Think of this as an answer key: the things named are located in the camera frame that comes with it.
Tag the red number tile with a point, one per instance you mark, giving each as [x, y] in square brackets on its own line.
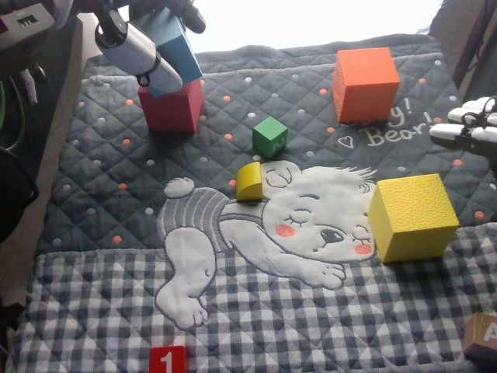
[157, 359]

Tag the small green cube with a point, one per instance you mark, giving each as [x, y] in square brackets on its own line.
[268, 134]

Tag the large blue cube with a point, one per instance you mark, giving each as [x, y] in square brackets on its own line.
[182, 54]

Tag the yellow half-cylinder block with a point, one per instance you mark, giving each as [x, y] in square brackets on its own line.
[250, 180]

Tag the wooden letter block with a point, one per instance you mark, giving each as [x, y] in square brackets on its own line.
[477, 338]

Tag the dark furniture piece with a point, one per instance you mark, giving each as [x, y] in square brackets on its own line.
[466, 39]

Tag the large orange cube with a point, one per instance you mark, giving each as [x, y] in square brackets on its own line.
[365, 85]

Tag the grey quilt with bear print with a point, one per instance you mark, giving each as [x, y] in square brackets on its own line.
[272, 311]

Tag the large red cube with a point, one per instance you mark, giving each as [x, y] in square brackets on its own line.
[171, 112]

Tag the large yellow cube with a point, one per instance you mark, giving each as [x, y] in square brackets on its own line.
[411, 217]

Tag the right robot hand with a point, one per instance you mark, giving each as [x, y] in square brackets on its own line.
[473, 136]

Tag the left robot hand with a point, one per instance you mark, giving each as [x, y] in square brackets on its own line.
[128, 42]

